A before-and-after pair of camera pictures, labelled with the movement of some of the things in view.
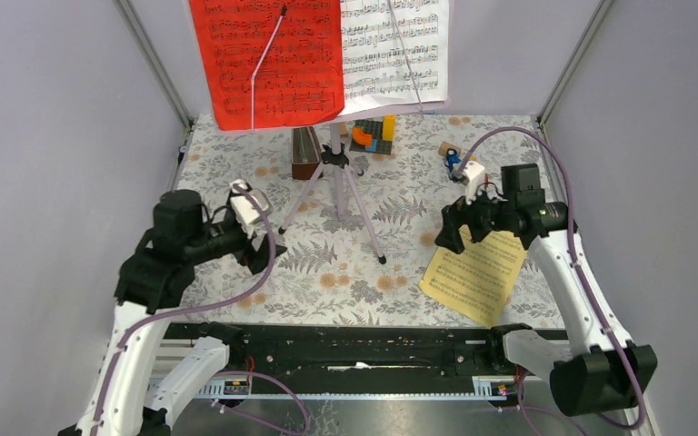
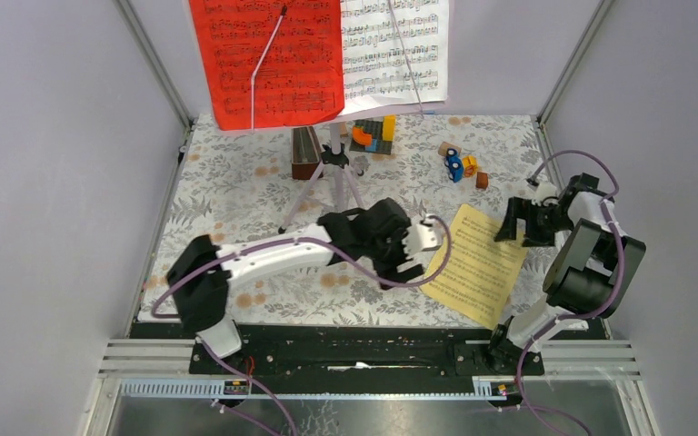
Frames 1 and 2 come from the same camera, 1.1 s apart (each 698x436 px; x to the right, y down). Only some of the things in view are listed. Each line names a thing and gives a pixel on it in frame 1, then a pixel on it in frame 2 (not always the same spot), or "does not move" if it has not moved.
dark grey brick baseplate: x=374 y=128 does not move
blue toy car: x=452 y=158 does not move
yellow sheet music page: x=478 y=282 does not move
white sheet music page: x=376 y=72 does not move
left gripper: x=246 y=254 -> x=388 y=269
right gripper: x=456 y=215 -> x=522 y=208
